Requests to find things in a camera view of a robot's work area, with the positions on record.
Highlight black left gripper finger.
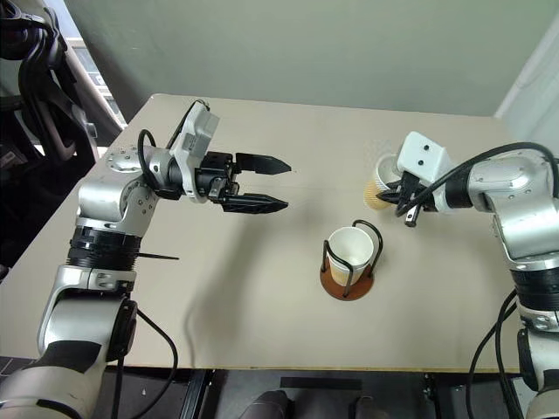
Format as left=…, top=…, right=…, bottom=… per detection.
left=234, top=152, right=293, bottom=176
left=221, top=194, right=289, bottom=215

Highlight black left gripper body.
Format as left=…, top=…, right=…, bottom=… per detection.
left=195, top=151, right=241, bottom=204

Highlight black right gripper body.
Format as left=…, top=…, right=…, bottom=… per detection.
left=395, top=172, right=431, bottom=228

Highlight white and tan paper cup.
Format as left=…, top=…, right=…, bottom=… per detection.
left=327, top=226, right=376, bottom=274
left=363, top=152, right=405, bottom=211
left=329, top=255, right=372, bottom=288

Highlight brown round wire rack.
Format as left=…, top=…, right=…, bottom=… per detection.
left=320, top=220, right=384, bottom=302

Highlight black zip tie tail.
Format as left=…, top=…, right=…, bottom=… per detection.
left=137, top=251, right=180, bottom=262

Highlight black chair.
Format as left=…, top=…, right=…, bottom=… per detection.
left=0, top=0, right=124, bottom=271

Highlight dark rounded shape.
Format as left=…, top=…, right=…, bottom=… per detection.
left=242, top=390, right=293, bottom=419

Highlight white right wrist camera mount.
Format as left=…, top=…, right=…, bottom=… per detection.
left=396, top=131, right=453, bottom=215

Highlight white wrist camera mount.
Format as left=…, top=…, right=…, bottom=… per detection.
left=396, top=131, right=453, bottom=215
left=168, top=100, right=219, bottom=204

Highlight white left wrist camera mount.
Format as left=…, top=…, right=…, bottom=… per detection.
left=168, top=100, right=219, bottom=204

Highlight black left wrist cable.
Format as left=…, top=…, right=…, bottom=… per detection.
left=137, top=99, right=212, bottom=194

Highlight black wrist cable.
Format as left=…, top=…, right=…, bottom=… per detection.
left=395, top=142, right=559, bottom=219
left=137, top=99, right=212, bottom=194

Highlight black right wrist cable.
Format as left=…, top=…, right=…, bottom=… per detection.
left=395, top=142, right=559, bottom=219

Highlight beige curved frame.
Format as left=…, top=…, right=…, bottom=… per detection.
left=65, top=45, right=126, bottom=148

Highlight black hanging left cable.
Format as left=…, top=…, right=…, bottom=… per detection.
left=115, top=305, right=179, bottom=419

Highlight black hanging right cables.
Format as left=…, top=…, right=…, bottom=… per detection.
left=468, top=290, right=525, bottom=419

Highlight black table frame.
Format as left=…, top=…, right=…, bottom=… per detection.
left=181, top=368, right=525, bottom=419

